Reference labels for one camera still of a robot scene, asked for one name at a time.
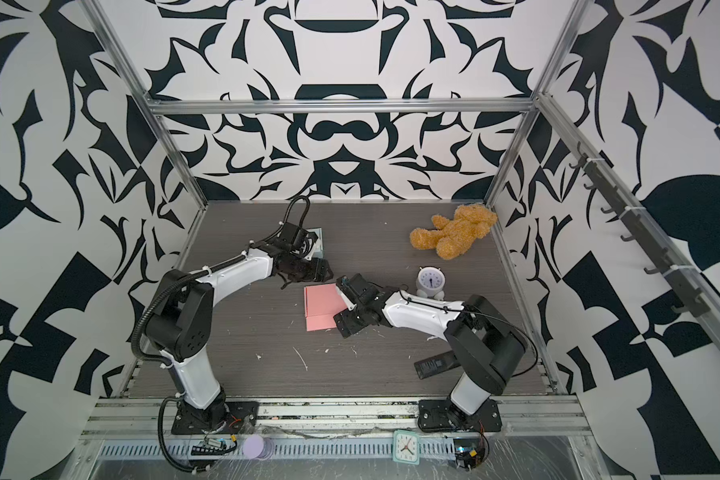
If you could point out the pink paper box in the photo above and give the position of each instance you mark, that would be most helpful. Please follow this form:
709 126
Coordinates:
321 304

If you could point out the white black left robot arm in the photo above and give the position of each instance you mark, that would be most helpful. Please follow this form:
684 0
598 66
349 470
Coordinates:
174 328

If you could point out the brown teddy bear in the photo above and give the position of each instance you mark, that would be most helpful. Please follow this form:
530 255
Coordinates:
451 238

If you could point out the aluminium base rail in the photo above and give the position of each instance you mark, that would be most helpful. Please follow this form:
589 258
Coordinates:
534 415

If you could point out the white alarm clock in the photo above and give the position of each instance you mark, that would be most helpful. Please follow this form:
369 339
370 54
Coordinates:
430 283

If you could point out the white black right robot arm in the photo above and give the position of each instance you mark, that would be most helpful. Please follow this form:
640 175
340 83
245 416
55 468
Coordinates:
481 341

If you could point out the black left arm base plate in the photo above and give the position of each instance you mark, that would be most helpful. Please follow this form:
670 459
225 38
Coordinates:
231 418

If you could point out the teal square clock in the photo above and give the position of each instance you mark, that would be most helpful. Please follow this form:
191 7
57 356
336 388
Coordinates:
406 447

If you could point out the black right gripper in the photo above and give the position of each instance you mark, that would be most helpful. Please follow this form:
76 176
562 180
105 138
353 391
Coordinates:
343 320

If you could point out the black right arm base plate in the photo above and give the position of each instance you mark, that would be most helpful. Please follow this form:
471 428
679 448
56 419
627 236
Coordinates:
441 415

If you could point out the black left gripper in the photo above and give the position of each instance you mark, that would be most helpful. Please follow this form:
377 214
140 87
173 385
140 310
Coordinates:
319 274

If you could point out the small electronics board left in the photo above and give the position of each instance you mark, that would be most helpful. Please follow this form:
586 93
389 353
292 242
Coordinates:
214 447

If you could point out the purple round disc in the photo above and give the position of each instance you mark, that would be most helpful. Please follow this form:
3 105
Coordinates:
256 447

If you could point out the black wall hook rack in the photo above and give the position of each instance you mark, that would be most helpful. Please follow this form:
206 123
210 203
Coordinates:
642 229

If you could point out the black remote control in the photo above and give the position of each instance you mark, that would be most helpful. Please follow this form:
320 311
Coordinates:
436 365

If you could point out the green circuit board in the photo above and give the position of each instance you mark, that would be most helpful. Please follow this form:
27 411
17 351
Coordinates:
470 454

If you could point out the light blue paper box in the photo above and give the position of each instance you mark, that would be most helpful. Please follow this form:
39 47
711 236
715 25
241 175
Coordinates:
318 240

